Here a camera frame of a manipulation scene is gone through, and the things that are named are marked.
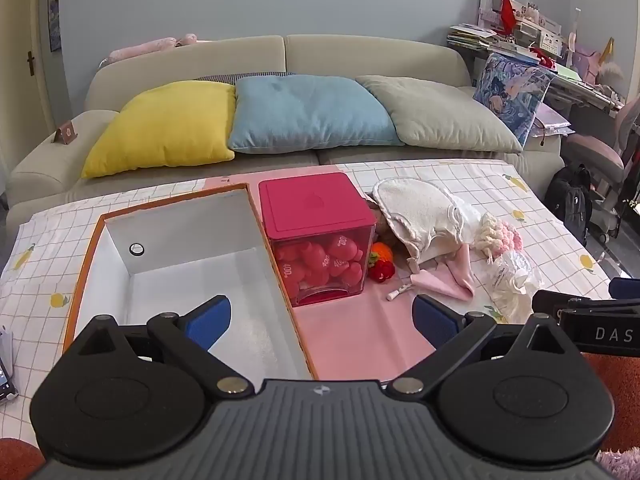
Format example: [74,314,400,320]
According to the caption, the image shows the door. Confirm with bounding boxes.
[0,0,51,171]

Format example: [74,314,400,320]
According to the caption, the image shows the pink folder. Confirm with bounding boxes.
[530,105,576,138]

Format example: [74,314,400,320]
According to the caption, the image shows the pile of books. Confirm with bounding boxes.
[446,23,501,51]

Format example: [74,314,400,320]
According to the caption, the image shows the orange box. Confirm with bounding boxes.
[62,183,317,380]

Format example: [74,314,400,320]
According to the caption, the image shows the pink white crochet flowers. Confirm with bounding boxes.
[474,212,523,265]

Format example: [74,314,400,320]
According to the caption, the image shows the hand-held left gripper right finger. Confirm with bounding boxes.
[387,294,585,398]

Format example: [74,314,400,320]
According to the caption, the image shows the pink fluffy mat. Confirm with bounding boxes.
[597,450,640,480]

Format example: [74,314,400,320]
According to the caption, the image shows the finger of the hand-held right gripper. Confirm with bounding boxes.
[531,289,573,312]
[609,276,640,302]

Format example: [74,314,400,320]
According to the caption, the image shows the desk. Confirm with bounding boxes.
[540,67,631,116]

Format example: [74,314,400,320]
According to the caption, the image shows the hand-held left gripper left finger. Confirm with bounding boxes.
[74,295,252,400]

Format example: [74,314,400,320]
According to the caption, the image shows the yellow pillow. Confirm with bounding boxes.
[81,80,237,179]

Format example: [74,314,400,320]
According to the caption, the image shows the beige sofa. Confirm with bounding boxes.
[5,34,566,221]

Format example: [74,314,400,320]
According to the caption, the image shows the purple bag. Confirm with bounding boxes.
[570,47,601,81]

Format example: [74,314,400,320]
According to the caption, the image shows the orange red plush toy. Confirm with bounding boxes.
[367,241,397,283]

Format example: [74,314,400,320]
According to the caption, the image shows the white terry towel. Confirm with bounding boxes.
[372,178,473,266]

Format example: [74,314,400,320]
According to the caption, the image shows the pink cloth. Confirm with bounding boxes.
[410,242,476,302]

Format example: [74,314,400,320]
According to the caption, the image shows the dark phone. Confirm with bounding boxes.
[0,357,20,406]

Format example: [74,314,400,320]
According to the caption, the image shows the clear plastic bag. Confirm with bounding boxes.
[487,250,545,323]

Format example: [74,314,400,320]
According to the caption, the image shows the houndstooth cloth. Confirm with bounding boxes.
[192,71,296,85]

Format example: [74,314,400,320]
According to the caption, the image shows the wall poster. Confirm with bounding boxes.
[48,0,62,52]

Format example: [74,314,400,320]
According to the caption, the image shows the long pink plush toy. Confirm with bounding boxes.
[109,33,198,63]

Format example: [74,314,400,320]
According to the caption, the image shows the blue printed pillow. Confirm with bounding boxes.
[472,52,556,147]

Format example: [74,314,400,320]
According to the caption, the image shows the grey pillow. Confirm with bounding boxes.
[356,75,523,155]

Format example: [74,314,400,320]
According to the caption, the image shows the white desk shelf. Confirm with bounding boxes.
[479,0,563,56]

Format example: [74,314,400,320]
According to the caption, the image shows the pink chair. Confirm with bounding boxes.
[565,105,640,243]

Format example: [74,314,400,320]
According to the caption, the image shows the black backpack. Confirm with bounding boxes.
[544,164,593,247]

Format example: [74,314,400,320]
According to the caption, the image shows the red lidded clear container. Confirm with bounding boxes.
[258,172,377,308]

